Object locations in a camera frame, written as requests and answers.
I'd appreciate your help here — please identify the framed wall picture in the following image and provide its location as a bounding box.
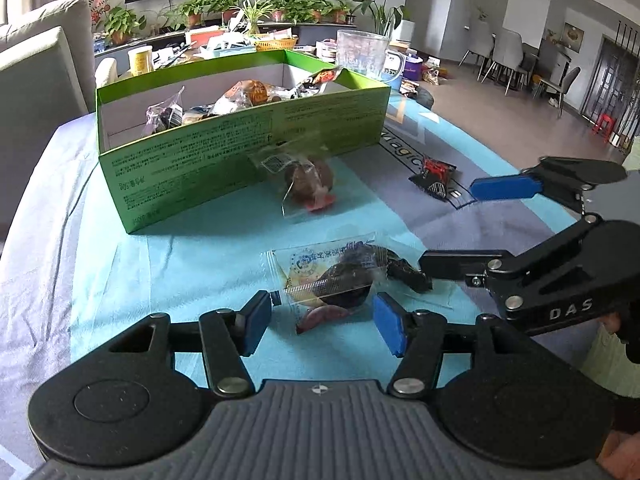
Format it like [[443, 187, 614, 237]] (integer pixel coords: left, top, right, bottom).
[[562, 22, 586, 52]]

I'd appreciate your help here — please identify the yellow can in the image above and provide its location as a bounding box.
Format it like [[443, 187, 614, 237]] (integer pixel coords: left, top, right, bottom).
[[127, 46, 153, 77]]

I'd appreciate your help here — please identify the pale green clothing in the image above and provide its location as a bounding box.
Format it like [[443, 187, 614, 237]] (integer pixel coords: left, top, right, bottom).
[[582, 329, 640, 401]]

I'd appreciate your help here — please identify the grey dining chair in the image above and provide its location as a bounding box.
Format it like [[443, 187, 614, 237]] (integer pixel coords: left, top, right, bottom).
[[532, 66, 582, 118], [460, 20, 496, 81], [487, 27, 538, 96]]

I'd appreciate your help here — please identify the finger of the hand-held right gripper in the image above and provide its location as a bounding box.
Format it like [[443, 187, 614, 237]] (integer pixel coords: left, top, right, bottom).
[[469, 156, 628, 226], [419, 249, 517, 289]]

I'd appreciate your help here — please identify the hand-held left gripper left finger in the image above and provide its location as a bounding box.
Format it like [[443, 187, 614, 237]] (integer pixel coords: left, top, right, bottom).
[[82, 290, 273, 401]]

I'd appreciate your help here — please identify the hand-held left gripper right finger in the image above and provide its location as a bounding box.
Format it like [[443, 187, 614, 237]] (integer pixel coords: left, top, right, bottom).
[[372, 291, 538, 401]]

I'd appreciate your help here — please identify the yellow wicker basket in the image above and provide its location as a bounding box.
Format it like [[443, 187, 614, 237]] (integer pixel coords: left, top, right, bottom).
[[255, 36, 299, 53]]

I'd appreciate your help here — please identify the clear packet with brown snack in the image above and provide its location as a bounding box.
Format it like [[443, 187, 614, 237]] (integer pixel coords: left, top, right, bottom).
[[248, 130, 337, 218]]

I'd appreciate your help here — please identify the clear packet with dark egg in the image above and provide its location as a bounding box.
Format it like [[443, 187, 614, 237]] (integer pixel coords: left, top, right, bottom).
[[262, 232, 435, 336]]

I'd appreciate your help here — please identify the person's right hand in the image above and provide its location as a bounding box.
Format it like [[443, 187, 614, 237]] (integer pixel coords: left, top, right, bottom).
[[601, 311, 625, 343]]

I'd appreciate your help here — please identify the orange zip bag of balls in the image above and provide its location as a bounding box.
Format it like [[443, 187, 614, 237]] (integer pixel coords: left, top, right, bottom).
[[212, 79, 281, 116]]

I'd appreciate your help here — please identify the black red snack packet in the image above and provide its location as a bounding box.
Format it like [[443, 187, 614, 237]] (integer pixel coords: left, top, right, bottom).
[[407, 154, 457, 203]]

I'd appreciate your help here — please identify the green cardboard box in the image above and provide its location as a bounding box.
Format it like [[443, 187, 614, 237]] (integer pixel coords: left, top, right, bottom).
[[95, 50, 392, 235]]

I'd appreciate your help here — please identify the tall leafy plant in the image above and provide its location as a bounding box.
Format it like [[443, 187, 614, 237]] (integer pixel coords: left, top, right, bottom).
[[352, 0, 413, 43]]

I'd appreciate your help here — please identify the red dark snack packet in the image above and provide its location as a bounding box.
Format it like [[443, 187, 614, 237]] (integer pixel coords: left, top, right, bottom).
[[292, 67, 346, 98]]

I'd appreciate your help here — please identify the row of potted plants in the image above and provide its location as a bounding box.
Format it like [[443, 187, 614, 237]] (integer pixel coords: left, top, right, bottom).
[[87, 0, 361, 46]]

